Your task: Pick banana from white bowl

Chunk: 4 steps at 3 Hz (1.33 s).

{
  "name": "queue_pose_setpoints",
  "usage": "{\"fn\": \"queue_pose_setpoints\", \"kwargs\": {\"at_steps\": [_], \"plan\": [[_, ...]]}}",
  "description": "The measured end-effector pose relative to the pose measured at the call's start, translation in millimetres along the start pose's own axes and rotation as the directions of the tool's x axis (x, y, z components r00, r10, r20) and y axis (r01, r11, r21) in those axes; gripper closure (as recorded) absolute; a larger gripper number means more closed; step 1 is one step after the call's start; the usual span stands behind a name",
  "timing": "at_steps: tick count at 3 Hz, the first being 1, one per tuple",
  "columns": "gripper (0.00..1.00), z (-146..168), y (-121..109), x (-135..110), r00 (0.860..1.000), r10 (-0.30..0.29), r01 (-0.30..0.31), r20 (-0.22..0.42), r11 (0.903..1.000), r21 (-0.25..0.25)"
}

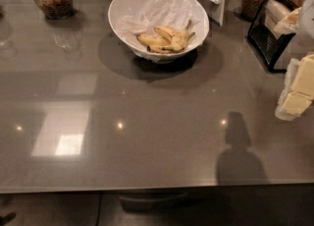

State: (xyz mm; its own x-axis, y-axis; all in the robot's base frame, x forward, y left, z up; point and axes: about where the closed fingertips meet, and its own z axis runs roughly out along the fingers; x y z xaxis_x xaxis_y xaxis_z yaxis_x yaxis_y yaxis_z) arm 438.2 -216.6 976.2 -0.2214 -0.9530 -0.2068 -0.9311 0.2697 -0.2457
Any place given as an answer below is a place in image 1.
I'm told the yellow banana bunch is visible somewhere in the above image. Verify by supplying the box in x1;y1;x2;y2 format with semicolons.
136;21;195;54

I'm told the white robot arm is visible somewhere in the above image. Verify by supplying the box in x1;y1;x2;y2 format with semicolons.
275;0;314;121

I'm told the white bowl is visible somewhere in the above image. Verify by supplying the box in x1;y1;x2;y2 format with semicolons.
107;0;210;65

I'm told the white plastic bag liner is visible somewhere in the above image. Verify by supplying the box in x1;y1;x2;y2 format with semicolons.
116;0;207;62

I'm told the white bread packet in rack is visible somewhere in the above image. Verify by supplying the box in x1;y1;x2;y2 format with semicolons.
264;0;300;38

